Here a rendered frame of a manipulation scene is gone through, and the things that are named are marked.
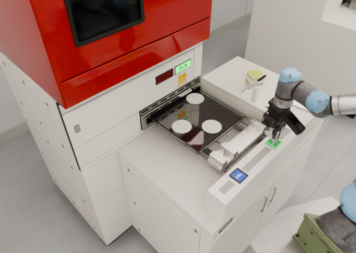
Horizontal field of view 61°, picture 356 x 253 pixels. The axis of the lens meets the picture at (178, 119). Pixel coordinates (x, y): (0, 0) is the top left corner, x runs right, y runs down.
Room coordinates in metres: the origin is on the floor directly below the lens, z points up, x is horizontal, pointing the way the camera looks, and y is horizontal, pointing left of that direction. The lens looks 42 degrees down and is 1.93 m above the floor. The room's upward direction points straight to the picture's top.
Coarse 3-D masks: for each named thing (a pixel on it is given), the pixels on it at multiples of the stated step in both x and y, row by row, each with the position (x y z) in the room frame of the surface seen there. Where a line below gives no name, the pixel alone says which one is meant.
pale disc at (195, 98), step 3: (192, 93) 1.38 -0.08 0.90; (195, 93) 1.38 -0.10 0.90; (186, 96) 1.35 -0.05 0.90; (189, 96) 1.35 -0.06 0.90; (192, 96) 1.35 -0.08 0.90; (195, 96) 1.35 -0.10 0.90; (198, 96) 1.35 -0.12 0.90; (201, 96) 1.35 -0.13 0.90; (186, 99) 1.32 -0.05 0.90; (189, 99) 1.32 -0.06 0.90; (192, 99) 1.32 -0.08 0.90; (195, 99) 1.32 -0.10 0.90; (198, 99) 1.32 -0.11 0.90; (201, 99) 1.32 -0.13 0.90; (189, 102) 1.30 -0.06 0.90; (192, 102) 1.30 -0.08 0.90; (195, 102) 1.29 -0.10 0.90; (198, 102) 1.29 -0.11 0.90; (201, 102) 1.29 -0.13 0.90
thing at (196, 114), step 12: (204, 96) 1.35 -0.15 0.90; (168, 108) 1.24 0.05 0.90; (180, 108) 1.25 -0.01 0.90; (192, 108) 1.24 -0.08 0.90; (204, 108) 1.25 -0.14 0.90; (216, 108) 1.25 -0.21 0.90; (156, 120) 1.15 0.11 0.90; (168, 120) 1.15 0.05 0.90; (192, 120) 1.15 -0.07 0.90; (204, 120) 1.15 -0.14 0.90; (216, 120) 1.15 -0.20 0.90; (228, 120) 1.15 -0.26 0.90; (192, 132) 1.06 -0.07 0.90; (204, 132) 1.06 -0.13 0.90; (192, 144) 0.97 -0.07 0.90; (204, 144) 0.97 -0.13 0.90
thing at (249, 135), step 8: (248, 128) 1.11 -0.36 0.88; (240, 136) 1.05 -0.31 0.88; (248, 136) 1.05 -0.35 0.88; (256, 136) 1.05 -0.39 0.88; (232, 144) 0.99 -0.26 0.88; (240, 144) 0.99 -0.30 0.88; (248, 144) 0.99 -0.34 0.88; (240, 152) 0.94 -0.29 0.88; (208, 160) 0.90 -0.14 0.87; (232, 160) 0.90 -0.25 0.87; (216, 168) 0.86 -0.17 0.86; (224, 168) 0.86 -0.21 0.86
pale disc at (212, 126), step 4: (208, 120) 1.15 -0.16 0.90; (212, 120) 1.15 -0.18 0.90; (204, 124) 1.11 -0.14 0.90; (208, 124) 1.11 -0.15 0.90; (212, 124) 1.11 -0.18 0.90; (216, 124) 1.11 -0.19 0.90; (220, 124) 1.11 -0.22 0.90; (204, 128) 1.09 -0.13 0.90; (208, 128) 1.09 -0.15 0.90; (212, 128) 1.09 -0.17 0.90; (216, 128) 1.09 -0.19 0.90; (220, 128) 1.09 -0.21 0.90; (208, 132) 1.06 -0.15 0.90; (212, 132) 1.06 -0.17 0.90; (216, 132) 1.06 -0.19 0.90
